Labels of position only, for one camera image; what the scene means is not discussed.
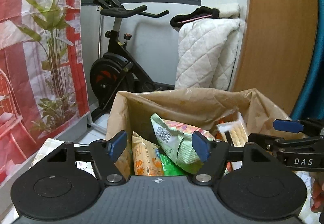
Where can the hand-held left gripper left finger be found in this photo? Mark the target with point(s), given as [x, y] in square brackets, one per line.
[118, 146]

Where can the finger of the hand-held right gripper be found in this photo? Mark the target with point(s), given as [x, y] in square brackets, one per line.
[288, 125]
[298, 143]

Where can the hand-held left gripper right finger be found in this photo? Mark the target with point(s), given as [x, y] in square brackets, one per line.
[200, 146]

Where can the green floral snack packet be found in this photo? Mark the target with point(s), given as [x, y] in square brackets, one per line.
[187, 155]

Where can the beige cracker snack packet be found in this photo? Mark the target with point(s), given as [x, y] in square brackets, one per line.
[124, 166]

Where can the orange print snack packet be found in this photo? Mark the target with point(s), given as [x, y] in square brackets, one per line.
[145, 160]

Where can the plain green snack packet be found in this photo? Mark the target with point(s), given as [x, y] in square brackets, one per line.
[169, 166]

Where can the cracker tray packet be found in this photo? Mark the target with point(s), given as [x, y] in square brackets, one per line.
[235, 130]

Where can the brown cardboard box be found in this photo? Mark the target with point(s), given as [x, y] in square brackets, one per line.
[192, 102]

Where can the person's right hand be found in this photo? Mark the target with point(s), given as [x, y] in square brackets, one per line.
[318, 193]

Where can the black exercise bike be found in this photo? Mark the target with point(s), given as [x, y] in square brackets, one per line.
[108, 74]

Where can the wooden panel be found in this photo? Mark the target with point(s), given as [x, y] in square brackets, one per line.
[273, 36]

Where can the white quilted jacket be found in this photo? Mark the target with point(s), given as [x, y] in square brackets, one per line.
[202, 57]

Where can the red printed backdrop cloth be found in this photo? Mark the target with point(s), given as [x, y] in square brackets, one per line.
[30, 62]

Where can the black garment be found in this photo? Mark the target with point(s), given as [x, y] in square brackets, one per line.
[195, 15]

